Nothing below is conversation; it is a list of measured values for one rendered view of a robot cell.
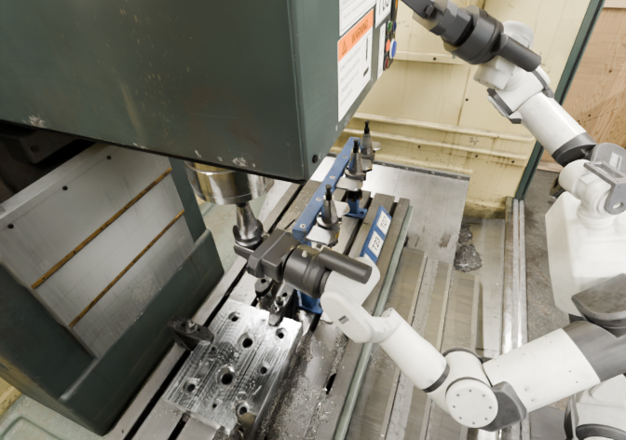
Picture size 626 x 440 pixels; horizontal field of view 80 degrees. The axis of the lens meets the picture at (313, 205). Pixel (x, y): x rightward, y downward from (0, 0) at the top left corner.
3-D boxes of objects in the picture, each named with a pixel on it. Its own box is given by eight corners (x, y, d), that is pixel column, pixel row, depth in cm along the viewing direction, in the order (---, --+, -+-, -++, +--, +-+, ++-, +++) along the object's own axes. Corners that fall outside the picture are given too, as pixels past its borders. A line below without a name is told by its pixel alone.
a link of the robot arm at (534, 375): (463, 406, 72) (576, 358, 67) (476, 457, 60) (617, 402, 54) (430, 356, 73) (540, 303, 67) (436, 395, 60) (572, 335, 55)
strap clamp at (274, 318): (299, 307, 113) (294, 275, 103) (280, 345, 104) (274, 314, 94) (290, 303, 114) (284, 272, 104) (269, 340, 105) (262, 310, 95)
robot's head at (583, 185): (595, 190, 76) (592, 154, 71) (632, 217, 67) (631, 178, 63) (561, 202, 77) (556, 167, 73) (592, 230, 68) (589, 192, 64)
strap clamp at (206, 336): (223, 350, 103) (210, 321, 93) (216, 362, 101) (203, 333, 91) (184, 336, 107) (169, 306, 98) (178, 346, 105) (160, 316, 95)
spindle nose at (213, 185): (228, 148, 76) (215, 92, 69) (295, 165, 70) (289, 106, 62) (172, 192, 66) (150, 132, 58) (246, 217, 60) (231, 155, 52)
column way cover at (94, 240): (200, 245, 135) (154, 116, 101) (100, 364, 102) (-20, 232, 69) (190, 242, 136) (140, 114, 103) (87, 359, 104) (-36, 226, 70)
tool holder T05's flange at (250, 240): (249, 222, 81) (247, 213, 79) (270, 232, 78) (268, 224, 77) (228, 240, 77) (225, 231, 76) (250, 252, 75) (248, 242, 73)
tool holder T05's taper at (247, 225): (247, 217, 79) (241, 193, 74) (263, 225, 77) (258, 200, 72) (232, 230, 76) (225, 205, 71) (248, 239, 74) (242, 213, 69)
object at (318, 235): (338, 233, 92) (338, 230, 92) (331, 248, 89) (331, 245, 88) (312, 226, 95) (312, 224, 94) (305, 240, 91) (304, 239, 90)
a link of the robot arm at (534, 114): (534, 72, 101) (593, 130, 93) (492, 105, 107) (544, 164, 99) (528, 55, 92) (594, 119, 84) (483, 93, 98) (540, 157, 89)
